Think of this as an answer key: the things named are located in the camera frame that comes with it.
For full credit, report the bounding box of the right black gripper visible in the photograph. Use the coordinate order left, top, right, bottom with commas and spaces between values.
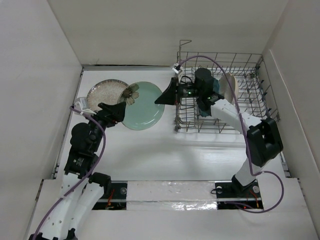
155, 77, 203, 106

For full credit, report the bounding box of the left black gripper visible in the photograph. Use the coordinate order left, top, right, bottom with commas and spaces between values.
83, 101, 126, 152

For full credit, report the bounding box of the speckled brown round plate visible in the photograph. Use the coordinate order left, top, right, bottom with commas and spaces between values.
86, 79, 129, 112

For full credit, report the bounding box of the light green flower plate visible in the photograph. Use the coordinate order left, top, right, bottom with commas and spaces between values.
117, 81, 165, 131

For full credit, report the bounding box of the teal scalloped plate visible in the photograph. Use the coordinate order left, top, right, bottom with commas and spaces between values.
196, 77, 220, 117

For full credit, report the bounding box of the cream lobed plate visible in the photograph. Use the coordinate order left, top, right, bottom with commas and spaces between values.
218, 72, 239, 105

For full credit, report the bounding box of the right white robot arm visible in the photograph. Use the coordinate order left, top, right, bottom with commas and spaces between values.
155, 68, 284, 197

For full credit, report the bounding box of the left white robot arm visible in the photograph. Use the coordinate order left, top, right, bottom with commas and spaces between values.
29, 101, 127, 240

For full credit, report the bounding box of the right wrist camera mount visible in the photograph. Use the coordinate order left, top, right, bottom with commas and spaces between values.
171, 62, 184, 82

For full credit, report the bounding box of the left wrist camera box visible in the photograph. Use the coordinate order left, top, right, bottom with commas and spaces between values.
71, 97, 92, 114

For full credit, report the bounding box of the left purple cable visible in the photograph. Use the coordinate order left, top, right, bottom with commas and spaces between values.
32, 106, 107, 240

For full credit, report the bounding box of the grey wire dish rack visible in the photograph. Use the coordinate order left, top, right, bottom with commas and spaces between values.
174, 40, 280, 133

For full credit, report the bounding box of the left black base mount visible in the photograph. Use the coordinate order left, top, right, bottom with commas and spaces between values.
92, 181, 128, 211

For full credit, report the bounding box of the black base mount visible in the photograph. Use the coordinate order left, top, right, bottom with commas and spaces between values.
210, 180, 264, 210
92, 181, 128, 211

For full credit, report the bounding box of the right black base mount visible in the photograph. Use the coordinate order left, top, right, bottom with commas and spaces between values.
210, 180, 264, 210

